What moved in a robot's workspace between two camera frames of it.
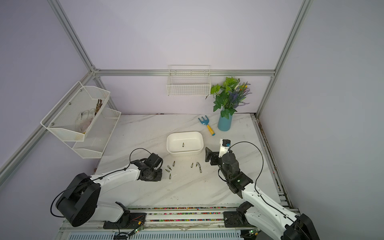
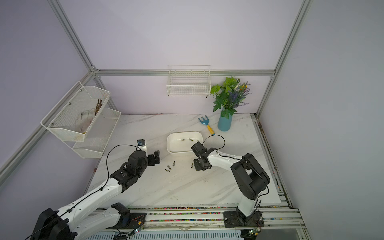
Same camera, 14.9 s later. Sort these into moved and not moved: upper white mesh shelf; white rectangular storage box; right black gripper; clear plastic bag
Moved: right black gripper
Not moved: white rectangular storage box; upper white mesh shelf; clear plastic bag
